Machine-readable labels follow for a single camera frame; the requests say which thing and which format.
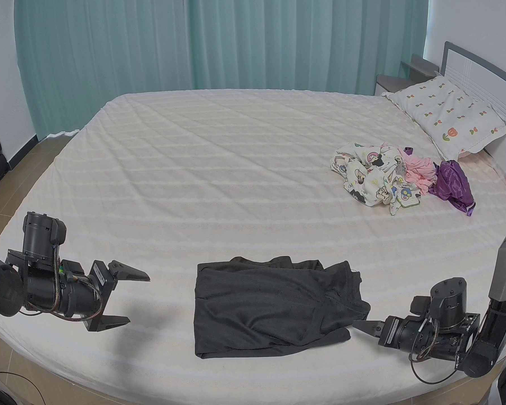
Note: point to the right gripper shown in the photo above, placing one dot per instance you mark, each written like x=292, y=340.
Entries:
x=404, y=333

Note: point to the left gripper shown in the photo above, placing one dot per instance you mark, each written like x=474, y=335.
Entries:
x=74, y=300

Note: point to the black T-shirt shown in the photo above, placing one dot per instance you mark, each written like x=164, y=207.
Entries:
x=270, y=310

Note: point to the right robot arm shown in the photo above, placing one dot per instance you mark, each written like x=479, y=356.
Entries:
x=489, y=319

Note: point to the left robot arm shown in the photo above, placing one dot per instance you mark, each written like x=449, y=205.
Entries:
x=8, y=285

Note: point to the bed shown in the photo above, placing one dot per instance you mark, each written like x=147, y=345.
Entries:
x=236, y=163

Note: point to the purple garment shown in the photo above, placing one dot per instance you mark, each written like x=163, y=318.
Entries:
x=455, y=184

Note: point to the white printed garment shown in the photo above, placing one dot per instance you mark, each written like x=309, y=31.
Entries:
x=371, y=175

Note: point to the pink garment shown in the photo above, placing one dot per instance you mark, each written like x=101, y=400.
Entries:
x=419, y=171

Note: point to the white printed pillow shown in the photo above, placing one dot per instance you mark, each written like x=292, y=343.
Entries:
x=447, y=114

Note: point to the blue-green curtain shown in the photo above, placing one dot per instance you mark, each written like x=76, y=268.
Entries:
x=303, y=28
x=105, y=49

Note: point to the grey bedside table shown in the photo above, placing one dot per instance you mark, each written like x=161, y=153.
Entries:
x=392, y=82

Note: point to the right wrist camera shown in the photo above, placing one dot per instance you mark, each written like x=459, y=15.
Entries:
x=421, y=306

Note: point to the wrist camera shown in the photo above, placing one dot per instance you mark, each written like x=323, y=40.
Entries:
x=72, y=268
x=421, y=306

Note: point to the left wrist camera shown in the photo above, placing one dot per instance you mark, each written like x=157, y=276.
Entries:
x=72, y=268

